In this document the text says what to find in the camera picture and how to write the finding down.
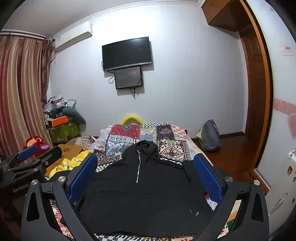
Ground small cartoon stickers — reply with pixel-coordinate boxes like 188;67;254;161
285;148;296;179

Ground green patterned cloth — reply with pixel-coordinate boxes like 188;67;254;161
48;123;81;144

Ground patchwork printed blanket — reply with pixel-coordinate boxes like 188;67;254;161
50;124;243;241

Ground white air conditioner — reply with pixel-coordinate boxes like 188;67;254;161
53;21;93;53

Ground orange box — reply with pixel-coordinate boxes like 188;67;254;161
51;116;69;127

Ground black zip hoodie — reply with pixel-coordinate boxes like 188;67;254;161
80;140;219;238

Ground wooden wall cabinet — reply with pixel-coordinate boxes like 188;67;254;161
201;0;245;33

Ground yellow ring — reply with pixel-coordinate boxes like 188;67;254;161
122;113;146;126

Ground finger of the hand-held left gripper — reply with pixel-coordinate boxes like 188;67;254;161
3;145;44;166
7;146;63;173

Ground wooden door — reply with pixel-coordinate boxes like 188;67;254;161
238;0;273;189

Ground red plush toy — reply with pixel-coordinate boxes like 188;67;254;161
23;136;50;158

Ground small black monitor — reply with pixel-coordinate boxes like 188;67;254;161
114;66;143;90

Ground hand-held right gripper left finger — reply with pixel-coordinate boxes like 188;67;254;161
21;153;99;241

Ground pile of household clutter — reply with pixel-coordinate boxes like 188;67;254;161
43;95;77;121

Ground grey bag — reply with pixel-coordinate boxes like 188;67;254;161
199;120;223;152

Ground white wall switch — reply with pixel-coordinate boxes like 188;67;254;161
280;44;295;56

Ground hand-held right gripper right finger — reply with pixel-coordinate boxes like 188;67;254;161
193;153;270;241

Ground pink heart wall sticker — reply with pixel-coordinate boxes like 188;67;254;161
273;98;296;144

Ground white curtain rail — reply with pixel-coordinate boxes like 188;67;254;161
0;30;45;39

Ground brown cardboard box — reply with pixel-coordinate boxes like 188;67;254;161
57;144;84;160

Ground black wall television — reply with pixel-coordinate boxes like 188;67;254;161
102;37;153;72

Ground striped brown curtain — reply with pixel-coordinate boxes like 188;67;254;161
0;36;55;158

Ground yellow garment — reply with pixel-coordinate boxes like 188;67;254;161
45;150;94;179

